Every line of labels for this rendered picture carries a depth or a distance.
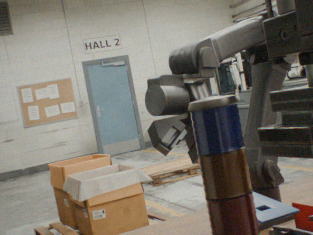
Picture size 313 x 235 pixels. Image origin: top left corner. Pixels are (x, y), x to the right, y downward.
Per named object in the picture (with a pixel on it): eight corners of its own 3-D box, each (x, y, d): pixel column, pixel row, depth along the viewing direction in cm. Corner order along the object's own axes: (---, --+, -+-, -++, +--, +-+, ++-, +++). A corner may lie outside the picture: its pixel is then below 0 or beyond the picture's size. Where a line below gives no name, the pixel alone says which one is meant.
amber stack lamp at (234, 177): (235, 184, 43) (228, 145, 43) (262, 188, 40) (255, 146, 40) (196, 196, 42) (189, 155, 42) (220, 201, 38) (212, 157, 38)
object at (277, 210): (245, 190, 94) (243, 174, 93) (300, 212, 80) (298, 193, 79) (212, 200, 91) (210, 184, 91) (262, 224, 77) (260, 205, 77)
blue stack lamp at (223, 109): (228, 144, 43) (221, 104, 43) (254, 144, 40) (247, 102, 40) (188, 153, 42) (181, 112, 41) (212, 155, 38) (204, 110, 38)
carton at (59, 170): (126, 216, 478) (114, 154, 475) (72, 231, 456) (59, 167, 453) (105, 208, 529) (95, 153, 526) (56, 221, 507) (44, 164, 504)
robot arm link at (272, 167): (265, 161, 102) (282, 155, 106) (232, 162, 109) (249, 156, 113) (271, 192, 102) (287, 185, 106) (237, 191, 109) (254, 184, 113)
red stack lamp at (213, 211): (242, 225, 44) (235, 186, 43) (269, 233, 40) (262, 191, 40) (203, 238, 42) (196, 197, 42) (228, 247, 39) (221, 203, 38)
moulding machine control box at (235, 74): (231, 87, 954) (227, 66, 952) (241, 84, 962) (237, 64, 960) (236, 85, 936) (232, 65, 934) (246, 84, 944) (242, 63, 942)
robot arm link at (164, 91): (174, 113, 87) (167, 43, 88) (142, 117, 94) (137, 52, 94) (221, 111, 95) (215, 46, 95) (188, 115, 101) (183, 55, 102)
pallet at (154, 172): (199, 163, 823) (197, 154, 822) (232, 166, 731) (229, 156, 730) (129, 180, 777) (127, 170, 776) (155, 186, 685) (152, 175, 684)
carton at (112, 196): (162, 226, 417) (151, 165, 415) (88, 247, 395) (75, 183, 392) (135, 214, 479) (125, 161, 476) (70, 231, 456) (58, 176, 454)
